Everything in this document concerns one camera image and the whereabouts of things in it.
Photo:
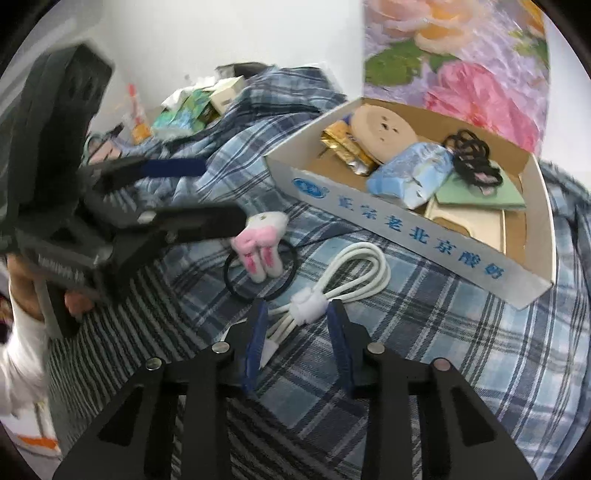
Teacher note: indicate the round wooden face piece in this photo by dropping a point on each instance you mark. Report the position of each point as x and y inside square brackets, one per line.
[378, 129]

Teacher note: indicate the green paper card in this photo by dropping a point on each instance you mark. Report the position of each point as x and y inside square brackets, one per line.
[489, 198]

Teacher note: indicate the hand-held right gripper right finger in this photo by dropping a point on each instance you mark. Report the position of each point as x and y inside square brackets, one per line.
[339, 341]

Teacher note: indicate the floral canvas painting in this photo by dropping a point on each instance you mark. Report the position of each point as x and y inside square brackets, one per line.
[461, 92]

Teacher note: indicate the blue plaid blanket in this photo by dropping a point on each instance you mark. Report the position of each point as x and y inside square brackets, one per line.
[415, 346]

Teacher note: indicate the beige phone case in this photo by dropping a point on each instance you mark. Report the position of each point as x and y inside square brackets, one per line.
[485, 226]

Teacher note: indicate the cardboard box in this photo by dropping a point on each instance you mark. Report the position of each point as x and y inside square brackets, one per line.
[415, 235]

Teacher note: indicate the cream carton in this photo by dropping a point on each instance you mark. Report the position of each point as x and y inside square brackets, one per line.
[227, 94]

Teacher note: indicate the orange white clothing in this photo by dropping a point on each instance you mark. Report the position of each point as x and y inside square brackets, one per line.
[37, 445]

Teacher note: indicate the orange glue bottle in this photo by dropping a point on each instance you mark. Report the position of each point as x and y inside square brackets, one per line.
[138, 120]

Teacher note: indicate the light blue tissue packet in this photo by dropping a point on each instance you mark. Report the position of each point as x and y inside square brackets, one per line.
[411, 175]

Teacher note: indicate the green patterned packet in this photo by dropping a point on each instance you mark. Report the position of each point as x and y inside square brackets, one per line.
[184, 115]

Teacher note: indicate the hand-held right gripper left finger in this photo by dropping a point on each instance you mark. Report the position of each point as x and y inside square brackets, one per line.
[256, 341]

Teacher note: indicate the dark striped cloth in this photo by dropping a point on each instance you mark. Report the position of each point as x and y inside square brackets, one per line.
[138, 323]

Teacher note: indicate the person's left hand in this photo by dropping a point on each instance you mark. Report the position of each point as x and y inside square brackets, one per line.
[79, 303]

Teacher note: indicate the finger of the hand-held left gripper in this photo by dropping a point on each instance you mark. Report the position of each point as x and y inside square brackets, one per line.
[203, 224]
[175, 168]

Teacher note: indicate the pile of assorted clutter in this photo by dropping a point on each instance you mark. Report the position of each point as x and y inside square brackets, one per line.
[184, 106]

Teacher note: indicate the gold pack with blue label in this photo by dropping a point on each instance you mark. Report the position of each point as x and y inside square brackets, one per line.
[344, 145]

